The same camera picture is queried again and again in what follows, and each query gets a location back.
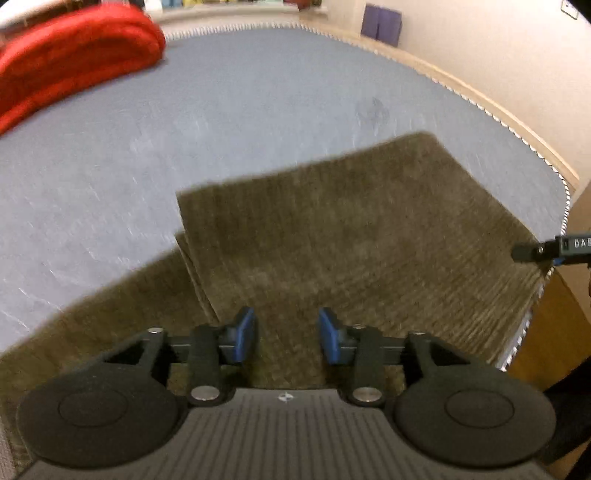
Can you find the blue-grey mattress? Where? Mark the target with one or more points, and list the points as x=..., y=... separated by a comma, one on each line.
x=231, y=101

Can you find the person's dark clothing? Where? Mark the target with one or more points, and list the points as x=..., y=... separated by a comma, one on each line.
x=570, y=415

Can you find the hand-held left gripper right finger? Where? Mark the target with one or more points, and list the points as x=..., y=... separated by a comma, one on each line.
x=330, y=337

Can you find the red folded blanket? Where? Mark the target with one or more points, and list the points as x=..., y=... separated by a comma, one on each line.
x=69, y=60

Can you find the olive green towel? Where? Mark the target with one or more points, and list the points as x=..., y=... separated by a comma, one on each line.
x=346, y=221

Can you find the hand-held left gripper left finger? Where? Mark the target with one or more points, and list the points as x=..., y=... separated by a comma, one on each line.
x=244, y=334

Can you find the purple box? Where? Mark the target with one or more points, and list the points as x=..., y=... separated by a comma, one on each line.
x=381, y=24

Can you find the beige bed frame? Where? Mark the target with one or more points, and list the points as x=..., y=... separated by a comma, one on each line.
x=461, y=78

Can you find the white wall socket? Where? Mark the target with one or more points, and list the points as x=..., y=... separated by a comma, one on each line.
x=570, y=8

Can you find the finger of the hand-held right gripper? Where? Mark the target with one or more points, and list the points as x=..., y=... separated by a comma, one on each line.
x=545, y=250

